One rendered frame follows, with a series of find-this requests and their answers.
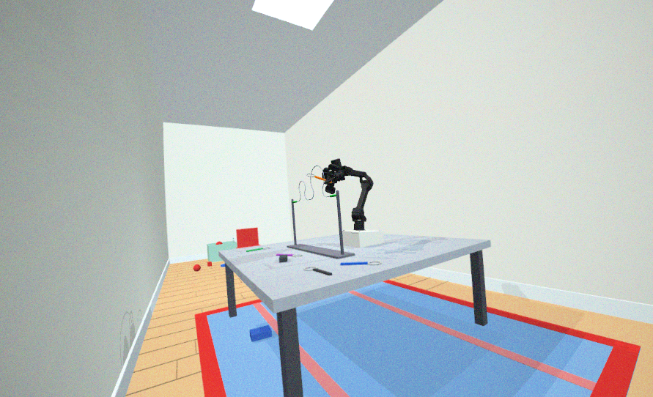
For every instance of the blue rectangular block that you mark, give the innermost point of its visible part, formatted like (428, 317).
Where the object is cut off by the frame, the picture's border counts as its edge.
(260, 333)

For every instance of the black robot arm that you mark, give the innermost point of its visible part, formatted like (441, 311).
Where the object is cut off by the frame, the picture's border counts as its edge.
(366, 185)

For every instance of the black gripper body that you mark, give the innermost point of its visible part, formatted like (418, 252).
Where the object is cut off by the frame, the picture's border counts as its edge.
(335, 169)

